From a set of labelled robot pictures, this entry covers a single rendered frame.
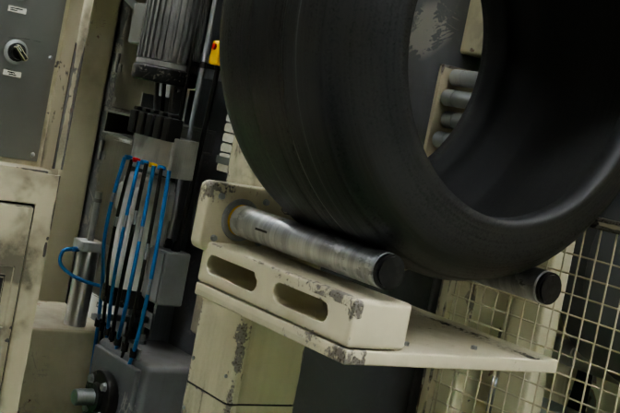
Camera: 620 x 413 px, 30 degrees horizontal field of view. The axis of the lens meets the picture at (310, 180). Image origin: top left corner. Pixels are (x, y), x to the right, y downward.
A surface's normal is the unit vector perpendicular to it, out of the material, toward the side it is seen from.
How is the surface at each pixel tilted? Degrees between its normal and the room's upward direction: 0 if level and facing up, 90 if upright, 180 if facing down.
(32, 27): 90
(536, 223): 100
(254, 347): 90
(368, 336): 90
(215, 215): 90
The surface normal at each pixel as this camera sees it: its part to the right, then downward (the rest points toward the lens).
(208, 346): -0.80, -0.12
